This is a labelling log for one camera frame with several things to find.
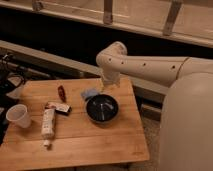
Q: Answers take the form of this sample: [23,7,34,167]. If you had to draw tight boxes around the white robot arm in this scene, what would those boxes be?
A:
[96,41,213,171]

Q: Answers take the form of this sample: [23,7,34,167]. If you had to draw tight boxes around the blue sponge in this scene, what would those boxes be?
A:
[81,88,99,101]

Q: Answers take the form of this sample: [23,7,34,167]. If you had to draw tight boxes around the red small object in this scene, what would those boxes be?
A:
[58,85,66,102]

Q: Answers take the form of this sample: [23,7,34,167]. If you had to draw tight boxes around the black bowl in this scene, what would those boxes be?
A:
[86,94,119,123]

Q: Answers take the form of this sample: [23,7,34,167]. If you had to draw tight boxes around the white toothpaste tube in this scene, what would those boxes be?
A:
[41,108,55,148]

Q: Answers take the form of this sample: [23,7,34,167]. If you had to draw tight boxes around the wooden board table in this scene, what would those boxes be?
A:
[0,78,149,170]

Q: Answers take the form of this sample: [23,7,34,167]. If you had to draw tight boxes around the metal rail frame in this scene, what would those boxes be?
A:
[0,0,213,48]

